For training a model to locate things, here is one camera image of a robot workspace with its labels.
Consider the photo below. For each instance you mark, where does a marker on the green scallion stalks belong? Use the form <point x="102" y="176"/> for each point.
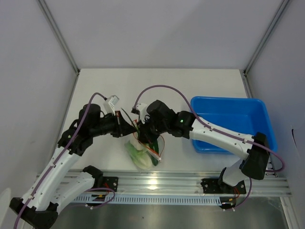
<point x="134" y="124"/>

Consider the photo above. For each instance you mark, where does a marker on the white cauliflower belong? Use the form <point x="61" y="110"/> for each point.
<point x="138" y="145"/>

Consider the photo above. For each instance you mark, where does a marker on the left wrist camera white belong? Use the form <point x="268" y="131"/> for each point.
<point x="109" y="104"/>

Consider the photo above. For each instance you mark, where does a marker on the green lettuce head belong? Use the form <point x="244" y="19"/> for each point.
<point x="140" y="158"/>

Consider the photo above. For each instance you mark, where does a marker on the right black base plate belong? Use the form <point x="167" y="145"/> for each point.
<point x="211" y="186"/>

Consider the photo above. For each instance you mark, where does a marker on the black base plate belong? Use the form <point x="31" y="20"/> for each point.
<point x="211" y="186"/>
<point x="110" y="182"/>

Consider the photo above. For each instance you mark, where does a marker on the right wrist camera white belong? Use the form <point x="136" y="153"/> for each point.
<point x="140" y="109"/>

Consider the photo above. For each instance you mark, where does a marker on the clear zip bag orange zipper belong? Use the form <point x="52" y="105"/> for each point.
<point x="161" y="143"/>

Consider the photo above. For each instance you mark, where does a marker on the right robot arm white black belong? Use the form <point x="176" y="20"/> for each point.
<point x="157" y="118"/>

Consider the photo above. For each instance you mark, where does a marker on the dark green cucumber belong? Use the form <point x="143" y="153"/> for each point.
<point x="155" y="150"/>

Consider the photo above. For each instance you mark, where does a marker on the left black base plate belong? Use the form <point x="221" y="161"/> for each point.
<point x="110" y="182"/>

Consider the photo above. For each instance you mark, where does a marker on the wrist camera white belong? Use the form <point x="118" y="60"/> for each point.
<point x="140" y="109"/>
<point x="109" y="104"/>

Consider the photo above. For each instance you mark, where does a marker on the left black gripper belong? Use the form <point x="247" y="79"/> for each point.
<point x="122" y="127"/>

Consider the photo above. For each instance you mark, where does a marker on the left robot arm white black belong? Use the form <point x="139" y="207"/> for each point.
<point x="41" y="205"/>

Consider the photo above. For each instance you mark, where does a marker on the blue plastic bin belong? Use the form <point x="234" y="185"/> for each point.
<point x="243" y="115"/>

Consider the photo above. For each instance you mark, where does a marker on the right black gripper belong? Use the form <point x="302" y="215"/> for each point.
<point x="145" y="136"/>

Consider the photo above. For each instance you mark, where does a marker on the aluminium mounting rail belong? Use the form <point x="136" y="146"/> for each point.
<point x="187" y="184"/>

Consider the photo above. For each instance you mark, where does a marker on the white slotted cable duct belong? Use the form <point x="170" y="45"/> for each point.
<point x="149" y="200"/>

